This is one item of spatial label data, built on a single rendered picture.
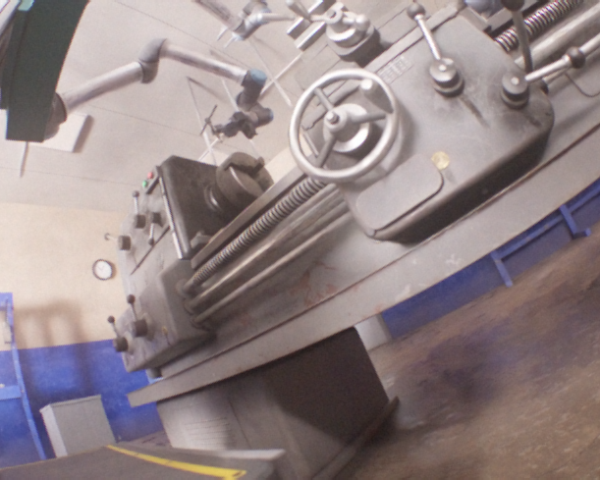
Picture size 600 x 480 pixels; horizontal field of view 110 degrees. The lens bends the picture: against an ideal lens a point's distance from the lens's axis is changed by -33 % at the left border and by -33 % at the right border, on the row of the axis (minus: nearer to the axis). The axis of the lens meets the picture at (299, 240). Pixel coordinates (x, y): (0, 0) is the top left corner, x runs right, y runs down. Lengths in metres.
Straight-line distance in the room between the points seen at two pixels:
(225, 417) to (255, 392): 0.19
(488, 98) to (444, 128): 0.09
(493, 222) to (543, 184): 0.10
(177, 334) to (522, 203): 0.92
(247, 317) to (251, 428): 0.34
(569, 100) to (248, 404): 1.10
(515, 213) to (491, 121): 0.15
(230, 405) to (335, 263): 0.55
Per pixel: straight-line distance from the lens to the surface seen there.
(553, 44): 0.72
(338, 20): 0.60
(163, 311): 1.02
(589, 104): 0.77
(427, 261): 0.49
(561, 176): 0.51
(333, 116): 0.49
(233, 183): 1.18
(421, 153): 0.52
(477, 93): 0.55
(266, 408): 0.89
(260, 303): 0.91
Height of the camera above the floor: 0.40
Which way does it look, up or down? 19 degrees up
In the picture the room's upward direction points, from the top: 25 degrees counter-clockwise
